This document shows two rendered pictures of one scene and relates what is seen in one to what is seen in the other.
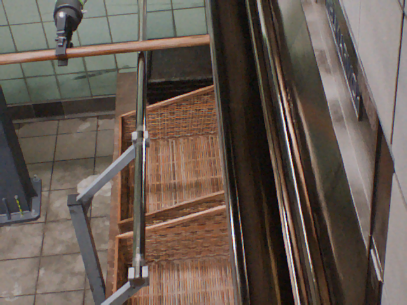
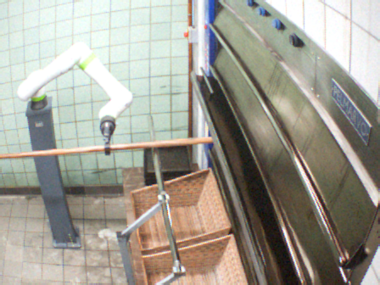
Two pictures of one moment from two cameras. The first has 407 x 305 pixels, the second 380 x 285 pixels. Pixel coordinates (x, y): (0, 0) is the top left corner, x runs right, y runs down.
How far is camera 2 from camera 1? 0.37 m
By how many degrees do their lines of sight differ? 13
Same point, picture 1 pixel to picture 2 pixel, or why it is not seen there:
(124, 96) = (127, 182)
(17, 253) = (74, 263)
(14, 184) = (68, 227)
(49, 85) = (78, 176)
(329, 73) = (335, 131)
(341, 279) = (347, 234)
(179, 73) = (166, 167)
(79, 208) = (123, 238)
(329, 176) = (335, 187)
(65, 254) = (98, 266)
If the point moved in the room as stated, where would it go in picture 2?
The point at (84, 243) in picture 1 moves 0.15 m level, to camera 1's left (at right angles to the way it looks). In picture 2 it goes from (125, 259) to (97, 259)
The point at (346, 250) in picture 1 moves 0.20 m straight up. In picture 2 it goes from (350, 219) to (369, 149)
